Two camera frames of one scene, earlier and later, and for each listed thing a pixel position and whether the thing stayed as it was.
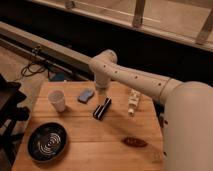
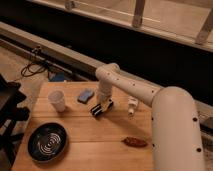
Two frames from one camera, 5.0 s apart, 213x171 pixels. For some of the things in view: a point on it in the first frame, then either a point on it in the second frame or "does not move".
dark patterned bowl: [47, 142] does not move
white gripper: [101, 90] to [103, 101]
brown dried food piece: [134, 142] does not move
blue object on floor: [59, 76] does not move
